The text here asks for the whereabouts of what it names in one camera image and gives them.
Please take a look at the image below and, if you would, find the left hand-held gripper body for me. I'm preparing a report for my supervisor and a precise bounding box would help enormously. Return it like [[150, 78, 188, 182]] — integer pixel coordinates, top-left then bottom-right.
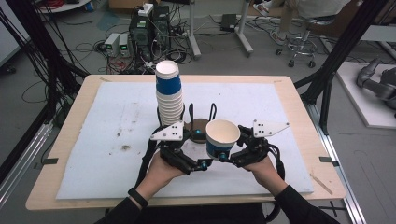
[[149, 120, 201, 175]]

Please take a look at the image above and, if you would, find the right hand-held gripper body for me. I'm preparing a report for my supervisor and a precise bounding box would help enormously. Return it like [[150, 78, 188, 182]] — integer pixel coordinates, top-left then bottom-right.
[[231, 119, 290, 169]]

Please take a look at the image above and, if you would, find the brown cup rack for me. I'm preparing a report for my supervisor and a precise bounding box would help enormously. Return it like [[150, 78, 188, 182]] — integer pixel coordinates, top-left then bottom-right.
[[157, 102, 219, 145]]

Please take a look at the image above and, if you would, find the blue and white paper cup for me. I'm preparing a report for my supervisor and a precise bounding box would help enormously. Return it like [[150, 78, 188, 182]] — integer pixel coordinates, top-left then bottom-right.
[[205, 119, 242, 161]]

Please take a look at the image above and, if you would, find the stack of paper cups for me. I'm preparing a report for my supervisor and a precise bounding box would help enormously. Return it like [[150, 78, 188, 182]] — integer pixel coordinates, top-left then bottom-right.
[[154, 60, 185, 128]]

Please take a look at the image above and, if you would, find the person's right hand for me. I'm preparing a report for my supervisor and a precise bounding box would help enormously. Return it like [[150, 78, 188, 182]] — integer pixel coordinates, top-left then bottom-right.
[[242, 155, 290, 198]]

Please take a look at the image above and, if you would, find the person's left hand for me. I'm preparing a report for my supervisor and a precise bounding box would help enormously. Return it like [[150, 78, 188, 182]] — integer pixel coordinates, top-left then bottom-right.
[[134, 153, 188, 202]]

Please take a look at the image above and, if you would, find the black wristband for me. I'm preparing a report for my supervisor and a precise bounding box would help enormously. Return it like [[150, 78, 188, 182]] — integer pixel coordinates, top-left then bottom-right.
[[127, 187, 150, 209]]

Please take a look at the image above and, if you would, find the wooden table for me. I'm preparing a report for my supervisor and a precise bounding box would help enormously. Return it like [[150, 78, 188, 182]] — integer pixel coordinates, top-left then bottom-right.
[[25, 74, 347, 212]]

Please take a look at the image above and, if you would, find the white foam mat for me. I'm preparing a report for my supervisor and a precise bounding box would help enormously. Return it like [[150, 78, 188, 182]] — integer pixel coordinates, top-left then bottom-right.
[[55, 81, 315, 201]]

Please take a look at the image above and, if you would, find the thin wooden strip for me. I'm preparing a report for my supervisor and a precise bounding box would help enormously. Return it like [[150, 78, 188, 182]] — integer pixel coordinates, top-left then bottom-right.
[[309, 173, 333, 196]]

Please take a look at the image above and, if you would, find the white desk leg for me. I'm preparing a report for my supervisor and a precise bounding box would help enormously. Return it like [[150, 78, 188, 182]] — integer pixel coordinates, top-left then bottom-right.
[[234, 0, 255, 58], [186, 0, 203, 61]]

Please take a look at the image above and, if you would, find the metal stool on casters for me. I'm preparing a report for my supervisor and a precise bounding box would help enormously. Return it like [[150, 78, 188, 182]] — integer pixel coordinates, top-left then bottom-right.
[[275, 15, 336, 69]]

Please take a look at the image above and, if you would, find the black box on floor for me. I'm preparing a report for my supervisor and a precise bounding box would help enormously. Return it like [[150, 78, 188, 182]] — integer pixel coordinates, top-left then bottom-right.
[[219, 13, 238, 33]]

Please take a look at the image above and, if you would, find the black computer tower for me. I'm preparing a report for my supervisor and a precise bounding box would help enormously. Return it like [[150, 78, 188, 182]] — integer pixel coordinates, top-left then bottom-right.
[[128, 7, 155, 62], [152, 5, 172, 52]]

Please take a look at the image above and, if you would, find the grey bench power supply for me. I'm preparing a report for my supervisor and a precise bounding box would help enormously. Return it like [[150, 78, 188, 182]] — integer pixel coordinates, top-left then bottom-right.
[[119, 33, 132, 58], [104, 32, 121, 57]]

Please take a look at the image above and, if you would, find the white platform board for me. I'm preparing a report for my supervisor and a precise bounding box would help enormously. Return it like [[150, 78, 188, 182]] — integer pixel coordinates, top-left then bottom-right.
[[334, 61, 396, 131]]

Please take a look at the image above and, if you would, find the white power strip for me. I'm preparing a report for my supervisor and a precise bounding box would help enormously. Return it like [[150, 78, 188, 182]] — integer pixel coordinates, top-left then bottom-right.
[[137, 3, 155, 18]]

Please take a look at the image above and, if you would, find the white round table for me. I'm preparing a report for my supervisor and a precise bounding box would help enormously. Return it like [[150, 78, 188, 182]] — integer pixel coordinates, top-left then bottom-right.
[[36, 0, 92, 14]]

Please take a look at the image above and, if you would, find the left hand-held gripper cable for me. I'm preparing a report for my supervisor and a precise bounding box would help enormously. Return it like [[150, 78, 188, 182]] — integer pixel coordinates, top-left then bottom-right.
[[134, 138, 163, 189]]

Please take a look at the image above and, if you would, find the hand-held gripper cable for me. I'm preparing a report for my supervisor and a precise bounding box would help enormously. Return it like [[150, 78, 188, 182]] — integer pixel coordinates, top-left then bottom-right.
[[264, 144, 287, 224], [134, 138, 163, 189]]

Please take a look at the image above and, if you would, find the right hand-held gripper cable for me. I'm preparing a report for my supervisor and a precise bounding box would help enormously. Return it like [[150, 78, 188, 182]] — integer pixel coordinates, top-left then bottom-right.
[[264, 144, 287, 224]]

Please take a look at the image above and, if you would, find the black frame post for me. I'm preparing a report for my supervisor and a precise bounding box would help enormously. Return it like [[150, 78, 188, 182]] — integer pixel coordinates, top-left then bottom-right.
[[293, 0, 390, 135]]

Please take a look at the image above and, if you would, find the black frame with cables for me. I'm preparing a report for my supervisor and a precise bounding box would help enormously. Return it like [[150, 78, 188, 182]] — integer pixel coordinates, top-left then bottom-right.
[[0, 0, 91, 185]]

